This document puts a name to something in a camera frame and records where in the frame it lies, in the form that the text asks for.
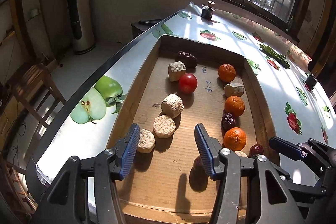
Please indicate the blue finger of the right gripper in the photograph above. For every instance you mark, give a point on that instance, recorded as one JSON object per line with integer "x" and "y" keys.
{"x": 286, "y": 148}

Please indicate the dark plum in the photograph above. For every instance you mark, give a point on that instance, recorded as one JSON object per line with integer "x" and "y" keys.
{"x": 197, "y": 164}

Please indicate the dark red jujube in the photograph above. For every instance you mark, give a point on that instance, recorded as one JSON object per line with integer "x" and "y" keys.
{"x": 228, "y": 122}

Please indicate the beige round cob piece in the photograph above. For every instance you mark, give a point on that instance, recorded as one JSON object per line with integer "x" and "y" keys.
{"x": 172, "y": 106}

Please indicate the fruit print tablecloth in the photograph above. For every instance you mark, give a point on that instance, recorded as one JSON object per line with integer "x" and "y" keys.
{"x": 190, "y": 71}

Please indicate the orange tangerine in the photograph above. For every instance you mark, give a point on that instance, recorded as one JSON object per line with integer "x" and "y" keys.
{"x": 234, "y": 105}
{"x": 235, "y": 139}
{"x": 226, "y": 73}

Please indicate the wooden chair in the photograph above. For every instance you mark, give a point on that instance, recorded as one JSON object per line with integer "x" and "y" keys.
{"x": 32, "y": 85}

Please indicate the black remote control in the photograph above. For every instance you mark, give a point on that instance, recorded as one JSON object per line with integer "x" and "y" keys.
{"x": 149, "y": 22}

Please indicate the large red jujube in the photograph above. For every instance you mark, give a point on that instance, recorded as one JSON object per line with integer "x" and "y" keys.
{"x": 189, "y": 60}

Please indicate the red tomato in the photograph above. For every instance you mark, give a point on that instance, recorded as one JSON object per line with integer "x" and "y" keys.
{"x": 187, "y": 83}

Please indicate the small beige cob piece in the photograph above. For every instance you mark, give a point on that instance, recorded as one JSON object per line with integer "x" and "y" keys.
{"x": 146, "y": 142}

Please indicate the cardboard box tray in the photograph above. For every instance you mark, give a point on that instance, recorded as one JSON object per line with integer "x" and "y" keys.
{"x": 162, "y": 186}

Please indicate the beige angular cob piece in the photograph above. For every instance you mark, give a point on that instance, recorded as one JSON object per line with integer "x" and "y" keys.
{"x": 176, "y": 70}

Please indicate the low beige cob piece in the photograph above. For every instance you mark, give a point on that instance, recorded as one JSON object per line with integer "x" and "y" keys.
{"x": 164, "y": 126}

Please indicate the dark side table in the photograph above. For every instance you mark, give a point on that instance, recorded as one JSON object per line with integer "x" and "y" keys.
{"x": 138, "y": 29}

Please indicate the large beige corn cob piece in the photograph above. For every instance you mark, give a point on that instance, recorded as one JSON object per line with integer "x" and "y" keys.
{"x": 233, "y": 89}

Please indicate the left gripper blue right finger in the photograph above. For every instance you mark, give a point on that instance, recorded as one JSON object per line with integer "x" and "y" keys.
{"x": 209, "y": 148}

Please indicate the green leafy vegetable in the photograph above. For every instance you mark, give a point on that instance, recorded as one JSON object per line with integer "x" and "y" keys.
{"x": 281, "y": 59}

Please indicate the small dark jujube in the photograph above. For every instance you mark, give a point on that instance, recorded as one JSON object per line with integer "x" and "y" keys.
{"x": 255, "y": 150}

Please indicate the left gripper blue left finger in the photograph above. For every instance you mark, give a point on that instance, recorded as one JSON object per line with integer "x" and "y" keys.
{"x": 125, "y": 150}

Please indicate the white tower fan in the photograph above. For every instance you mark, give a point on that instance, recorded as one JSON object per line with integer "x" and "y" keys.
{"x": 81, "y": 26}

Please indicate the small dark red jar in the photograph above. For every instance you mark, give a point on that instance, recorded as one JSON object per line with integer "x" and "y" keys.
{"x": 208, "y": 10}

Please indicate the tiny beige cob piece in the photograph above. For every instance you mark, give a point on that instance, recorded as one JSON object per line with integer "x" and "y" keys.
{"x": 241, "y": 154}

